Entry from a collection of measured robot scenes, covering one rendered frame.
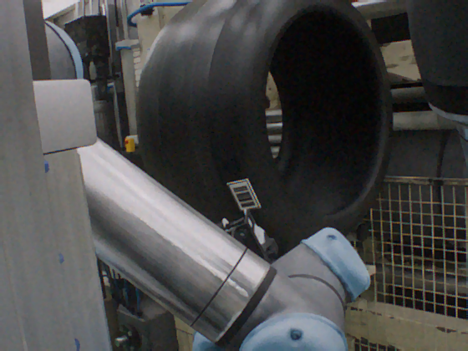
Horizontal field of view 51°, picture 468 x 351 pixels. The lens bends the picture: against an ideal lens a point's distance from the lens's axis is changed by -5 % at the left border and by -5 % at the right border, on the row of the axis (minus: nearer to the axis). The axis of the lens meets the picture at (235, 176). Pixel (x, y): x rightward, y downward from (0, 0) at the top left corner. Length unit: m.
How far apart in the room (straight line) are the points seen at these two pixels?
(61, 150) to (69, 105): 0.02
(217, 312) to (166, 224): 0.07
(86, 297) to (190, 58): 0.71
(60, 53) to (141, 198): 0.25
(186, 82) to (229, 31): 0.12
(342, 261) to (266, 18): 0.56
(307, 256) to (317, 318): 0.13
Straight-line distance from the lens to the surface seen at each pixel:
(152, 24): 1.34
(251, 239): 0.68
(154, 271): 0.37
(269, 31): 0.94
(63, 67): 0.58
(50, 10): 2.04
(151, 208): 0.38
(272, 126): 1.58
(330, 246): 0.49
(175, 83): 0.94
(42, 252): 0.16
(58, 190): 0.25
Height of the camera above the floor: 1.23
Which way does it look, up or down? 8 degrees down
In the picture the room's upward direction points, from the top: 6 degrees counter-clockwise
